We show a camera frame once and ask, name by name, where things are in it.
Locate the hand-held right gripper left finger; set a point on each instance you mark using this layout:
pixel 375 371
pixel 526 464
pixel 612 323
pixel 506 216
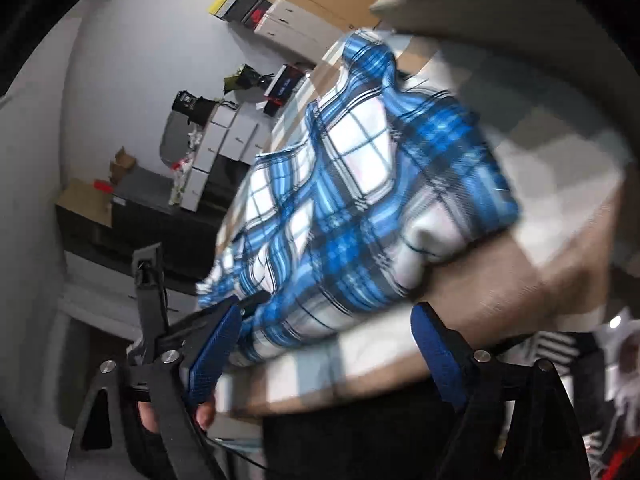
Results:
pixel 210 360

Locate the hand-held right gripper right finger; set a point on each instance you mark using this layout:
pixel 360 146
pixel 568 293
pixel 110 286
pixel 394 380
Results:
pixel 440 355

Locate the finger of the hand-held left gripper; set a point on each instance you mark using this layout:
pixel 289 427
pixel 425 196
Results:
pixel 150 300
pixel 192 327

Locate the blue white plaid shirt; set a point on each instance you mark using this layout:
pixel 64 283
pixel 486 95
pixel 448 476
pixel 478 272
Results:
pixel 350 200

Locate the person's left hand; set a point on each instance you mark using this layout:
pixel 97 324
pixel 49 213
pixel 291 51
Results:
pixel 205 416

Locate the dark wardrobe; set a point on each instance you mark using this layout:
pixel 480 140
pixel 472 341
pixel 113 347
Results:
pixel 100 242

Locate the flat cardboard sheet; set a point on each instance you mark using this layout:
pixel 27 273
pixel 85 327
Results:
pixel 80 202

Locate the red paper item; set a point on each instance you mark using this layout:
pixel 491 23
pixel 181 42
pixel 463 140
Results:
pixel 102 187

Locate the dark cloth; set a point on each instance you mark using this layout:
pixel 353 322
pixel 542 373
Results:
pixel 350 440

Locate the grey striped floor rug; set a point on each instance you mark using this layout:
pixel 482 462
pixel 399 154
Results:
pixel 565 345

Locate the pile of mixed small items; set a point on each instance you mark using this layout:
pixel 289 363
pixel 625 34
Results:
pixel 185 170

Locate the open cardboard box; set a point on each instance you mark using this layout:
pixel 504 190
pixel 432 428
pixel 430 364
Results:
pixel 122 162

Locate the white desk with drawers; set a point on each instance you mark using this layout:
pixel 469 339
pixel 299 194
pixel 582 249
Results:
pixel 225 135

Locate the white tote bag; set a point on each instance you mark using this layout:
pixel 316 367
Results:
pixel 625 360

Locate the black bag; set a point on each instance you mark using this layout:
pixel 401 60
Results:
pixel 205 112

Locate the black cylinder box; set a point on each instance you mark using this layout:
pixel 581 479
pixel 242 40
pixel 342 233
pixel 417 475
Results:
pixel 184 101

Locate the black box with red stripe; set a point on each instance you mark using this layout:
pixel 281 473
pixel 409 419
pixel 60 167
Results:
pixel 285 82

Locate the black red shoe box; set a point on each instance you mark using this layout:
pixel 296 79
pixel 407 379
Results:
pixel 259 14

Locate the yellow lid shoe box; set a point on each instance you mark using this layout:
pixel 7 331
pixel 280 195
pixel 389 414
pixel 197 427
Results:
pixel 222 0

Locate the white cabinet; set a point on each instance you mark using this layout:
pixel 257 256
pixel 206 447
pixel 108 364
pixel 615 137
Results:
pixel 300 27

